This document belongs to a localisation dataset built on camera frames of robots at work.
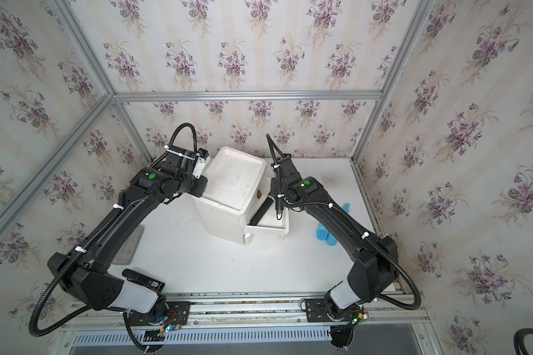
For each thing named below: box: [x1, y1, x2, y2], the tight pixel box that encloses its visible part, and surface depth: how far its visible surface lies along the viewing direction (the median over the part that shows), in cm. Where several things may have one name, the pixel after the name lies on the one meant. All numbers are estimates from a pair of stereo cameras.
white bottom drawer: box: [244, 232, 256, 246], surface depth 86 cm
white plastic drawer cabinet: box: [193, 146, 271, 245], surface depth 82 cm
